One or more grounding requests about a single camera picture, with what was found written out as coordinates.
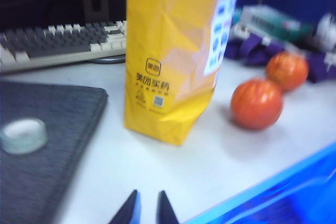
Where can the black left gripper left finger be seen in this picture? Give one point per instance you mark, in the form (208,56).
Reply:
(130,208)

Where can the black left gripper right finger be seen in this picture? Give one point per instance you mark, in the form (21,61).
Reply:
(165,209)

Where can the yellow paper bag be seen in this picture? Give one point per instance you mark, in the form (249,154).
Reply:
(168,51)

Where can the purple fabric bag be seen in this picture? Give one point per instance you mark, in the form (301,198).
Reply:
(252,48)

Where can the dark grey desk mat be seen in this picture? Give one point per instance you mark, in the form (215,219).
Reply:
(47,161)

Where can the clear tape roll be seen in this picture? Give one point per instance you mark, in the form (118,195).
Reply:
(23,136)

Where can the orange fruit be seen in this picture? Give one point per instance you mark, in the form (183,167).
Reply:
(256,104)
(288,70)

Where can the grey and white keyboard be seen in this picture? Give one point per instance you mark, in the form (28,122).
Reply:
(60,43)

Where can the green and white box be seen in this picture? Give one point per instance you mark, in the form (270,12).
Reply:
(273,22)

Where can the white crumpled plastic item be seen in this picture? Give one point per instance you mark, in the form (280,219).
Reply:
(326,31)

